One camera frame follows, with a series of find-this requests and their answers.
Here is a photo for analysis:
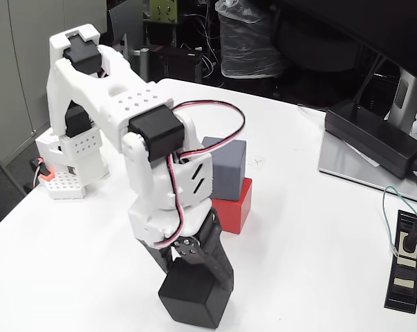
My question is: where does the black power plug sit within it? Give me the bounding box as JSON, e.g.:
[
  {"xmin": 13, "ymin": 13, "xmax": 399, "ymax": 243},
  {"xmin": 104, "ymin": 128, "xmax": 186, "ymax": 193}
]
[{"xmin": 403, "ymin": 210, "xmax": 417, "ymax": 252}]

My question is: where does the black equipment box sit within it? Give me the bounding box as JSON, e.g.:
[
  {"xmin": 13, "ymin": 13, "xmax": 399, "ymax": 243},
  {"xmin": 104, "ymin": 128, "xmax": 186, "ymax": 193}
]
[{"xmin": 149, "ymin": 44, "xmax": 204, "ymax": 84}]

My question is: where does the black computer tower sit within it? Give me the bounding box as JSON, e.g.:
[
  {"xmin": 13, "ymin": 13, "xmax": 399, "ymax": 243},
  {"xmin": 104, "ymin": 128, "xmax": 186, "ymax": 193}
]
[{"xmin": 99, "ymin": 33, "xmax": 129, "ymax": 63}]

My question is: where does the black monitor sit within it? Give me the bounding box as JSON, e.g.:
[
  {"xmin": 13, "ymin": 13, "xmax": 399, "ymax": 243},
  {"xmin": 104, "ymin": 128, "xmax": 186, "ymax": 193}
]
[{"xmin": 277, "ymin": 0, "xmax": 417, "ymax": 91}]

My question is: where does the red cube block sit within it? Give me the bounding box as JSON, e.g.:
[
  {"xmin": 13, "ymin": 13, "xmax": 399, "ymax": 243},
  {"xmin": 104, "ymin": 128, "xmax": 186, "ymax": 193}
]
[{"xmin": 211, "ymin": 178, "xmax": 253, "ymax": 235}]

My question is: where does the orange cable connector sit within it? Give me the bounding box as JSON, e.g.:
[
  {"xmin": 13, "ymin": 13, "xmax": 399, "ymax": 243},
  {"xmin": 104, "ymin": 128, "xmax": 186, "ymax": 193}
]
[{"xmin": 37, "ymin": 158, "xmax": 55, "ymax": 181}]

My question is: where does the plastic-wrapped black bin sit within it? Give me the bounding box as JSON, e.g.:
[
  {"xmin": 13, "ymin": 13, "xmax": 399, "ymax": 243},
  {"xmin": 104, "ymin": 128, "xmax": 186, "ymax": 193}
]
[{"xmin": 214, "ymin": 0, "xmax": 285, "ymax": 80}]

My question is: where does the silver monitor stand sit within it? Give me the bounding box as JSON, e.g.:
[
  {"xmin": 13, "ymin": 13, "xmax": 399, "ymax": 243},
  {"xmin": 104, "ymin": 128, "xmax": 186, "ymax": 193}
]
[{"xmin": 384, "ymin": 67, "xmax": 417, "ymax": 134}]

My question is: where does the white perforated table clamp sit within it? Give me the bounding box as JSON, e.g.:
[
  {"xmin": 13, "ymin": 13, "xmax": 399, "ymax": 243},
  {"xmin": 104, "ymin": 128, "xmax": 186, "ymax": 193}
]
[{"xmin": 44, "ymin": 171, "xmax": 88, "ymax": 201}]

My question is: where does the grey cube block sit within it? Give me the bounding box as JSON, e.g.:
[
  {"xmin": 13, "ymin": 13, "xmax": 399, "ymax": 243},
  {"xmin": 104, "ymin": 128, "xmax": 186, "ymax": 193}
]
[{"xmin": 201, "ymin": 136, "xmax": 247, "ymax": 201}]

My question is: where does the black power adapter brick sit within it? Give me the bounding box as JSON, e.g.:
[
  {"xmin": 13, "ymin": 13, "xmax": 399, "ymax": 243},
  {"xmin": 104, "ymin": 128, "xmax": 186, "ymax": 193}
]
[{"xmin": 324, "ymin": 99, "xmax": 417, "ymax": 179}]

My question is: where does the black cube block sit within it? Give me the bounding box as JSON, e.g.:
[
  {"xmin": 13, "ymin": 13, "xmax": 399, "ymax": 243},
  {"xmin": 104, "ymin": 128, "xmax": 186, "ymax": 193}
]
[{"xmin": 158, "ymin": 259, "xmax": 234, "ymax": 329}]

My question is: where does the silver monitor base plate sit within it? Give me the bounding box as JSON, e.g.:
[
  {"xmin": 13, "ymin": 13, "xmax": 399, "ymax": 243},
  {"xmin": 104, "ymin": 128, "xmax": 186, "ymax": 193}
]
[{"xmin": 317, "ymin": 129, "xmax": 417, "ymax": 205}]

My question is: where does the green wire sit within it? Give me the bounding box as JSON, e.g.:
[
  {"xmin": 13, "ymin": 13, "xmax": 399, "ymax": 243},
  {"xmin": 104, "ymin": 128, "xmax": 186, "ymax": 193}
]
[{"xmin": 382, "ymin": 185, "xmax": 417, "ymax": 257}]

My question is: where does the black power strip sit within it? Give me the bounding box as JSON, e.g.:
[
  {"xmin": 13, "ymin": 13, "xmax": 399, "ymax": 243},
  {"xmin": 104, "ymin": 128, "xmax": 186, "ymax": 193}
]
[{"xmin": 383, "ymin": 209, "xmax": 417, "ymax": 315}]

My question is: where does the yellow-green perforated panel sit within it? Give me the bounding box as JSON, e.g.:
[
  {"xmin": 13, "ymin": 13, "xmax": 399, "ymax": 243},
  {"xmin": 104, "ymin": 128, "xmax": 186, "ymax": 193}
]
[{"xmin": 149, "ymin": 0, "xmax": 178, "ymax": 24}]

